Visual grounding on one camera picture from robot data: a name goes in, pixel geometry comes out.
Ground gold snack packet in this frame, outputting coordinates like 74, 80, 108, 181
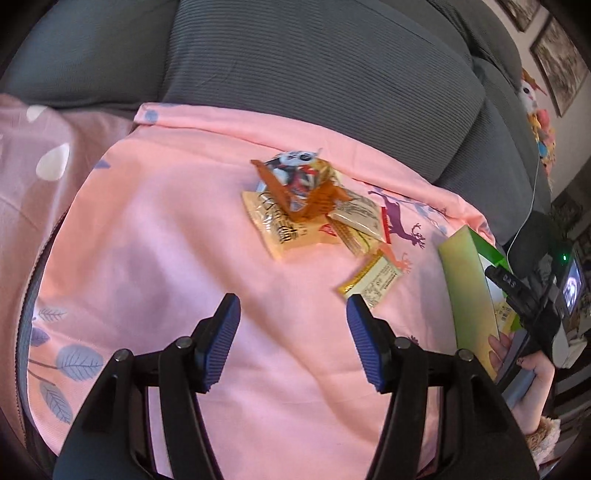
337, 252, 404, 311

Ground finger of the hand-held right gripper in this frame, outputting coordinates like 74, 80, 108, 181
485, 264, 548, 335

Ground person's right forearm fluffy sleeve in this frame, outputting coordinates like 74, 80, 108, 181
524, 414, 563, 468

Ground cream snack packet large characters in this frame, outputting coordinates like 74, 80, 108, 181
241, 188, 341, 262

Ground dark grey small pillow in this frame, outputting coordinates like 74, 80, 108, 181
505, 211, 556, 280

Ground pink printed blanket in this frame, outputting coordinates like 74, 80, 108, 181
18, 102, 498, 480

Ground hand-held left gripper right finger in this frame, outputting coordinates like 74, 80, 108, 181
346, 294, 541, 480

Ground blue white snack packet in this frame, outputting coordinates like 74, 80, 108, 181
264, 148, 334, 209

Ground cluttered shelf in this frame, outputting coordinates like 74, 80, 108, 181
551, 191, 591, 251

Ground grey ribbed sofa cushion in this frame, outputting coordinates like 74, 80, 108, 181
434, 55, 553, 243
0, 0, 182, 112
159, 0, 486, 155

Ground colourful plush toys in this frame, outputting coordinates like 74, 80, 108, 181
519, 68, 558, 177

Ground mauve cloth white spots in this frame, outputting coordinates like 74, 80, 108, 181
0, 92, 139, 446

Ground framed wall picture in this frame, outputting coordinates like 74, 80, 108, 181
528, 15, 590, 119
496, 0, 551, 33

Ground yellow green snack packet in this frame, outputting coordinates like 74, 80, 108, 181
332, 222, 385, 256

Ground beige snack packet red edge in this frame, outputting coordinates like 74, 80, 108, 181
326, 197, 394, 245

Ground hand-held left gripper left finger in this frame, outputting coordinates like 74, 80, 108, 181
53, 292, 242, 480

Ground person's right hand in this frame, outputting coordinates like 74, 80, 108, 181
488, 332, 557, 437

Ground orange snack packet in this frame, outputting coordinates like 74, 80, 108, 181
250, 159, 352, 223

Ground white cable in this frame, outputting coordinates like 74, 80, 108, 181
505, 156, 542, 256

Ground green cardboard box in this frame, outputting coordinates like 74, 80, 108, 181
438, 226, 523, 385

